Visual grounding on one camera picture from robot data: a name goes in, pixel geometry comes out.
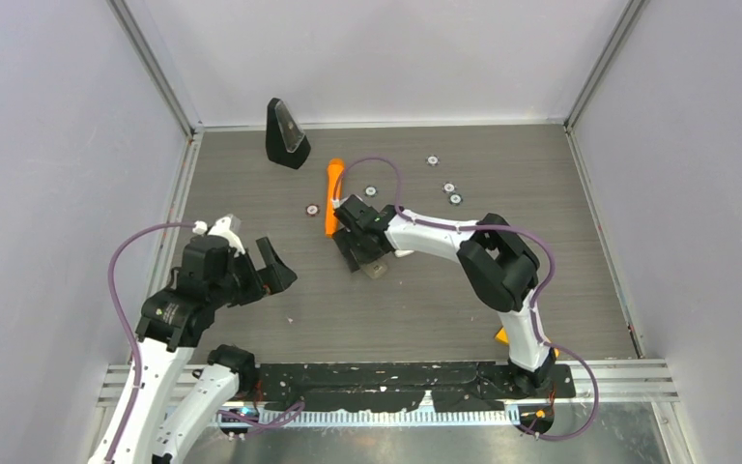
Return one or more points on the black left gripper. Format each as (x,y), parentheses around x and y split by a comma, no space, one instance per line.
(274,276)

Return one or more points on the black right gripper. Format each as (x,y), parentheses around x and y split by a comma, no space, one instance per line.
(345,241)

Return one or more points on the red white remote control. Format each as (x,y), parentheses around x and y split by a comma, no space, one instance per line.
(402,253)

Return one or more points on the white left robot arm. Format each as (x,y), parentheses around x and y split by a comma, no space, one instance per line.
(215,272)

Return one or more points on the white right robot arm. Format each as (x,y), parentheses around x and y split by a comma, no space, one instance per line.
(500,267)

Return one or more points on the poker chip right upper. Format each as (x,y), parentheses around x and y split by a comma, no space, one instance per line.
(449,187)

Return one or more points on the poker chip right lower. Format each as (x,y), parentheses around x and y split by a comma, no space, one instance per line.
(455,199)

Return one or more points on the poker chip far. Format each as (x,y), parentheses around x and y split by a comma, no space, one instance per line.
(432,160)

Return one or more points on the black wedge stand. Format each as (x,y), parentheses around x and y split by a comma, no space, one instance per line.
(286,143)

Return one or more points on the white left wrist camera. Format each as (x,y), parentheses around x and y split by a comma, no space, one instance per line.
(226,227)

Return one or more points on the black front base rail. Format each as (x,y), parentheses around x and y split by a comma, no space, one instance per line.
(391,387)

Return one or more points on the yellow triangular frame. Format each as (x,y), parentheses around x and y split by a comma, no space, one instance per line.
(502,337)

